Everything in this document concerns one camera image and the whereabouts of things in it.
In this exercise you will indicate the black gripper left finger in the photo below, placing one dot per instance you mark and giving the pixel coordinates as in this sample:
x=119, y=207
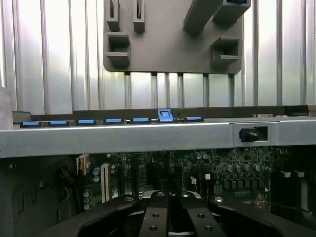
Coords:
x=153, y=214

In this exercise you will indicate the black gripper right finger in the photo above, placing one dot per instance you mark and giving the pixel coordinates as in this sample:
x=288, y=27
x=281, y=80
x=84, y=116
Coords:
x=202, y=219

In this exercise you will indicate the white expansion slot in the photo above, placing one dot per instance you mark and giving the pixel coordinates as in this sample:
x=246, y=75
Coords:
x=105, y=182

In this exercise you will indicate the green motherboard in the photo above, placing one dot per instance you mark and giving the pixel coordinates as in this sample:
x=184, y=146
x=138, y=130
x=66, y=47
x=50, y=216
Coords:
x=222, y=158

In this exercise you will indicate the open black PC case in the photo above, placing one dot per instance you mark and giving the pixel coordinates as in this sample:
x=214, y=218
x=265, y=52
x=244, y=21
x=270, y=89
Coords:
x=123, y=140

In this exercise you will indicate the white board connector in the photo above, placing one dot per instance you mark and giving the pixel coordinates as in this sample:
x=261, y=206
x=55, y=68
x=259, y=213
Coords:
x=82, y=163

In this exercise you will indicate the blue slot latch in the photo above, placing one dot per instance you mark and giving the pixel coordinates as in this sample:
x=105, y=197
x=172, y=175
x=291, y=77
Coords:
x=165, y=116
x=141, y=120
x=30, y=123
x=114, y=121
x=59, y=123
x=194, y=118
x=87, y=122

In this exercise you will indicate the grey power supply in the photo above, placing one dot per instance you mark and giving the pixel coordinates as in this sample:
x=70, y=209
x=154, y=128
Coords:
x=29, y=197

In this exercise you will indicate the grey parts rack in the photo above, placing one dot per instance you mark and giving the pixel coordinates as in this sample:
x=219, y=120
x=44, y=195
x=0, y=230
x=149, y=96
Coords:
x=168, y=49

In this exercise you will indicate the hard disk blue carrier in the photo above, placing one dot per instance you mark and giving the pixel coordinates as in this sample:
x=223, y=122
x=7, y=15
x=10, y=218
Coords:
x=237, y=2

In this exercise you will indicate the black intrusion switch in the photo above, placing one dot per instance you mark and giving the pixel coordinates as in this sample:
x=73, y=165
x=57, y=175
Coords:
x=251, y=134

